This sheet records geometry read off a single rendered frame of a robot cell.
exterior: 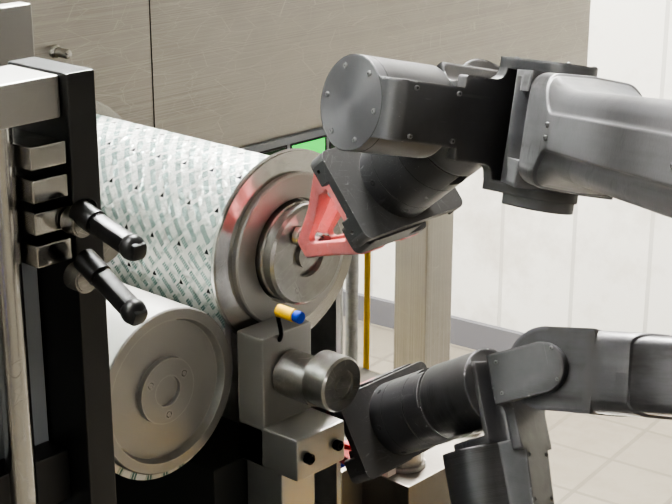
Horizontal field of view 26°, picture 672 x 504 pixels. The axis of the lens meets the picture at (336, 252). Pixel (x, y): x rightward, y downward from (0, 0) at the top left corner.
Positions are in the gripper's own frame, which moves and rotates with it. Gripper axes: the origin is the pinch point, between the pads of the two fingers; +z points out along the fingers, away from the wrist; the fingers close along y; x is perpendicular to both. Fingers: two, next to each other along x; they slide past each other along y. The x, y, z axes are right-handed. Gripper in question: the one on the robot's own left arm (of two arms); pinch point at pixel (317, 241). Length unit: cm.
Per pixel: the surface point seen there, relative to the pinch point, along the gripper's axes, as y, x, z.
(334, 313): 6.9, -3.7, 9.1
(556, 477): 192, -33, 160
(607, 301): 249, -1, 164
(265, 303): -1.8, -1.7, 5.9
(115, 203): -4.6, 10.9, 12.3
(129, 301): -28.2, -3.5, -14.7
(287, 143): 34, 19, 31
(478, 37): 67, 24, 27
